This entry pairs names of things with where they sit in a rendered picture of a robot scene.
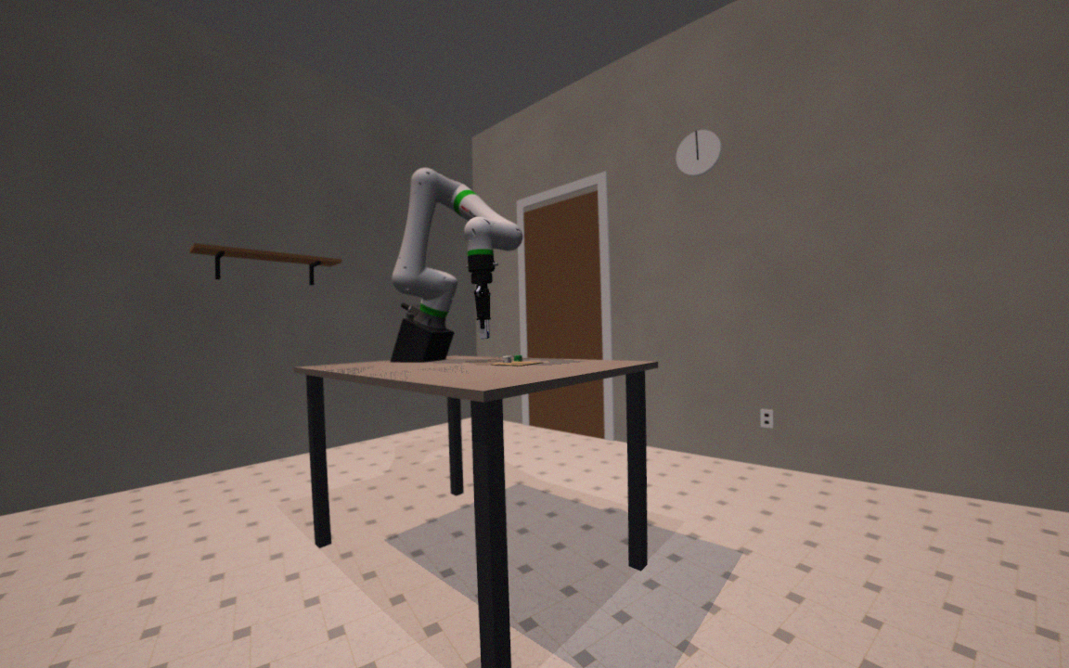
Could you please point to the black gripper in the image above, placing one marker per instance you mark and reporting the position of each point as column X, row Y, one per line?
column 482, row 298

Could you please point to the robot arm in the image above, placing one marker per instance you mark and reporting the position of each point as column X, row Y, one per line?
column 485, row 231

